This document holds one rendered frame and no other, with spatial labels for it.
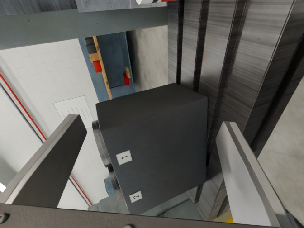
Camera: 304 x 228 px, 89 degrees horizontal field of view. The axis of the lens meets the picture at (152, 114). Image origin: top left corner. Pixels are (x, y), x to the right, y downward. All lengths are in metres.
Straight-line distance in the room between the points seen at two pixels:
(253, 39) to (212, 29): 0.07
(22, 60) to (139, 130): 4.55
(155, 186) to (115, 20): 0.51
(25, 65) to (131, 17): 4.27
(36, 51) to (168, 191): 4.45
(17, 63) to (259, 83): 4.72
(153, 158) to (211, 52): 0.20
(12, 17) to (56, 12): 0.11
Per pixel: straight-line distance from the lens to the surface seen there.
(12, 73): 4.89
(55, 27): 0.59
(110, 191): 7.36
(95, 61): 4.02
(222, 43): 0.25
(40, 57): 4.64
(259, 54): 0.21
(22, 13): 0.60
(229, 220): 1.75
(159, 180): 0.33
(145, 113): 0.25
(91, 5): 0.57
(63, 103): 5.07
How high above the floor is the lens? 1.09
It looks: 16 degrees down
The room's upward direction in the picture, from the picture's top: 107 degrees counter-clockwise
